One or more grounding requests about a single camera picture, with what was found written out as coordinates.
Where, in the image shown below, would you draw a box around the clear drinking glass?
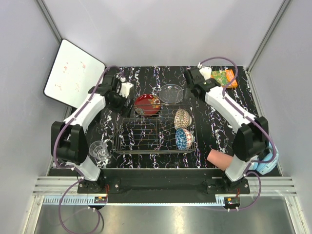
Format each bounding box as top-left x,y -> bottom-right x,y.
89,140 -> 110,161

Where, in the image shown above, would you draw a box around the wire dish rack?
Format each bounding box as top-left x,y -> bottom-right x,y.
113,103 -> 198,155

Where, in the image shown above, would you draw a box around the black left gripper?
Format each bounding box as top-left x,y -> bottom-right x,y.
106,90 -> 135,118

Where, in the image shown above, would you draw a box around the red floral plate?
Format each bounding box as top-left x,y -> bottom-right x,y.
134,94 -> 161,117

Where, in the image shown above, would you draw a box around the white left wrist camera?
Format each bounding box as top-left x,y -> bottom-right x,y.
119,82 -> 134,98

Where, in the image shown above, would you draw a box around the aluminium cable rail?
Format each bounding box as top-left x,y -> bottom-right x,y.
43,194 -> 227,206

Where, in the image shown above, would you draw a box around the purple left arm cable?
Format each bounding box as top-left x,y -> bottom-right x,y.
53,65 -> 126,234

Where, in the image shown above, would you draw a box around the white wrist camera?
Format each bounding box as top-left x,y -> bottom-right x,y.
119,82 -> 134,98
197,63 -> 212,80

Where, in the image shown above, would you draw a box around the pink plastic cup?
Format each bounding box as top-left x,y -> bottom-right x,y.
207,149 -> 233,171

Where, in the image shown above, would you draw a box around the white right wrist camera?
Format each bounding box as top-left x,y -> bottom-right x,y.
197,63 -> 212,80

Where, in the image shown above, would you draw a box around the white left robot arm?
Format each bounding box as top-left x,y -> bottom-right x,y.
51,75 -> 134,193

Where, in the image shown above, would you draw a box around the white board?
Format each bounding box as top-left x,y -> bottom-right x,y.
43,39 -> 105,108

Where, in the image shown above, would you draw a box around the light blue headphones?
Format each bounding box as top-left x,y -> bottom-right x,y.
251,141 -> 279,176

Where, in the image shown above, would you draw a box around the clear glass plate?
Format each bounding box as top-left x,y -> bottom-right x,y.
159,84 -> 184,104

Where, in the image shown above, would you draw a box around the beige patterned bowl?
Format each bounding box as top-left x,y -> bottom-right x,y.
174,108 -> 192,130

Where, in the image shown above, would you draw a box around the blue patterned bowl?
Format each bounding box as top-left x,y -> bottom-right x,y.
175,128 -> 195,150

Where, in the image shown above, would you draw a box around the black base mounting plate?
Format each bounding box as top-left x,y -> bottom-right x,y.
78,169 -> 250,199

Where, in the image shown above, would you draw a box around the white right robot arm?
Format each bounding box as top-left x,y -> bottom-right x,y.
184,67 -> 269,193

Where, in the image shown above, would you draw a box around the orange green book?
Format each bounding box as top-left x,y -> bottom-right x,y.
211,69 -> 234,87

